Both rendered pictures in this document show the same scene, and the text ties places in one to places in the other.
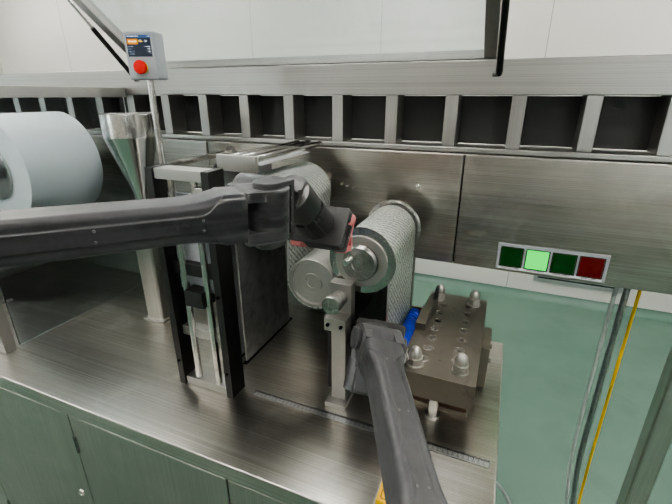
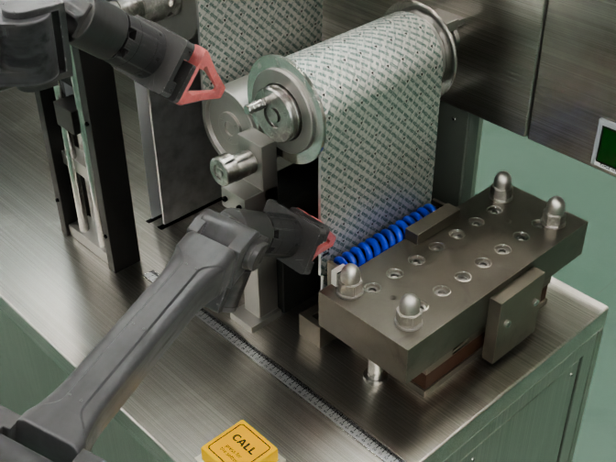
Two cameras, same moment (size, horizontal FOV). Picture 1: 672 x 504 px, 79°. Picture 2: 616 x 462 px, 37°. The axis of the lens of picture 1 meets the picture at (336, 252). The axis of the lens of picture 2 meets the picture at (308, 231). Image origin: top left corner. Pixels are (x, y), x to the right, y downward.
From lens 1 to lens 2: 0.59 m
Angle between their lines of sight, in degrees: 26
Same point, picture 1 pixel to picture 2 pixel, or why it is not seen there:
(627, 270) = not seen: outside the picture
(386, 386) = (148, 295)
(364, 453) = (237, 394)
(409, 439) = (110, 355)
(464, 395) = (395, 357)
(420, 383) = (345, 323)
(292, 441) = not seen: hidden behind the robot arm
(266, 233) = (11, 73)
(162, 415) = (19, 269)
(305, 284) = (222, 127)
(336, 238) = (159, 82)
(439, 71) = not seen: outside the picture
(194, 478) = (48, 362)
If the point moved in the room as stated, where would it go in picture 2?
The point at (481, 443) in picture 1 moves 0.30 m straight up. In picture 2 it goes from (414, 436) to (431, 252)
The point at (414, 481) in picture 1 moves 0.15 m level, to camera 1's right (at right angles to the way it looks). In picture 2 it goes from (71, 390) to (218, 442)
